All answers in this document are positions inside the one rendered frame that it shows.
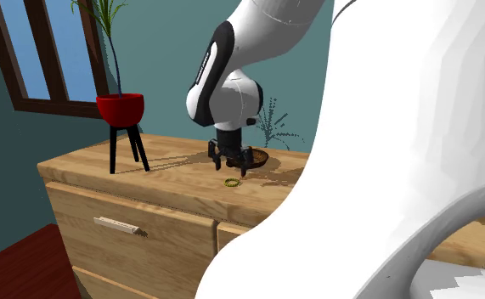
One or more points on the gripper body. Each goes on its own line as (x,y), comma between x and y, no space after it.
(228,143)

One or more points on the red pot plant on stand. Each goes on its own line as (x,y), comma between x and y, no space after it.
(120,109)

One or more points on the wooden chest of drawers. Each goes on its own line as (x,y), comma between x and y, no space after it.
(142,215)

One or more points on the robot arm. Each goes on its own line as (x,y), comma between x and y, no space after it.
(391,145)

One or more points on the dark wooden frame window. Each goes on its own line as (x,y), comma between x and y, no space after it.
(47,58)

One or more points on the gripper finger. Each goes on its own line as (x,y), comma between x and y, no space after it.
(214,155)
(246,159)

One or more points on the brown woven basket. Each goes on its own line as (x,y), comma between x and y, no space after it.
(259,157)

